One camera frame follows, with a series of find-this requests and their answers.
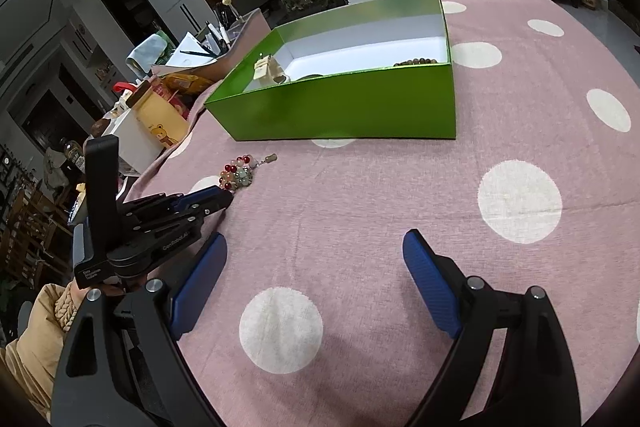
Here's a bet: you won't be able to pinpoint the brown wooden bead bracelet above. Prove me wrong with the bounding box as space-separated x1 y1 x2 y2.
392 55 447 68

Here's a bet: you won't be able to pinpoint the pink desk bin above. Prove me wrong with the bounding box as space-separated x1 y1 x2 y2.
200 8 273 82

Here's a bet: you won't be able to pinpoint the green cardboard box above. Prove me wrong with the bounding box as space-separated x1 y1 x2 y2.
204 0 457 142

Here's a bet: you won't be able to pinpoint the yellow snack packet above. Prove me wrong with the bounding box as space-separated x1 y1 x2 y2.
162 74 213 95

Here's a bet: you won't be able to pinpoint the cream plastic wristwatch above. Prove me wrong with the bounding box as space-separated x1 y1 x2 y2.
252 53 291 85

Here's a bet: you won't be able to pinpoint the yellow bear print bottle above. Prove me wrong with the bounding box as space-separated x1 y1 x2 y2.
112 82 188 150

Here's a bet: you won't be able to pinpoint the bunch of pens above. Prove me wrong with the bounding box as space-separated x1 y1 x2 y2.
205 4 236 55

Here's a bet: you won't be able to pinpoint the wooden chair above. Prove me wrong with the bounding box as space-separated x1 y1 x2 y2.
0 187 71 283

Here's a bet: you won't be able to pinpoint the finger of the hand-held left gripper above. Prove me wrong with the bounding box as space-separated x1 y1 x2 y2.
120 186 226 214
127 193 234 238

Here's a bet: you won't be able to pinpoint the rolled white green towel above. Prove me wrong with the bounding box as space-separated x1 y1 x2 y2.
125 32 176 72

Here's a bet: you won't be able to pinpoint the pink and red bead bracelet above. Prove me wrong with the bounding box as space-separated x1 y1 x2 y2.
218 159 248 194

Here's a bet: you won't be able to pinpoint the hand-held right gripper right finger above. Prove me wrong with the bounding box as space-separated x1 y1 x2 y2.
402 228 583 427

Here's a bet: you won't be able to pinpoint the glass bottle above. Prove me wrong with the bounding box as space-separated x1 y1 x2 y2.
60 137 86 172

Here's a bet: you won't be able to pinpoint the pink polka dot tablecloth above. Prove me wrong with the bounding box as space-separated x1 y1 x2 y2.
122 0 640 427

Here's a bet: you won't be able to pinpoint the white paper sheets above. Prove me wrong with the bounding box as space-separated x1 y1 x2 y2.
152 32 218 68

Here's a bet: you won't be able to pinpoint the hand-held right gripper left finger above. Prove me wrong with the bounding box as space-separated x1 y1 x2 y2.
50 232 228 427

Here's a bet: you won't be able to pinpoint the mixed bead charm bracelet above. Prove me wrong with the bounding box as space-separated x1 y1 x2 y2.
235 153 279 182

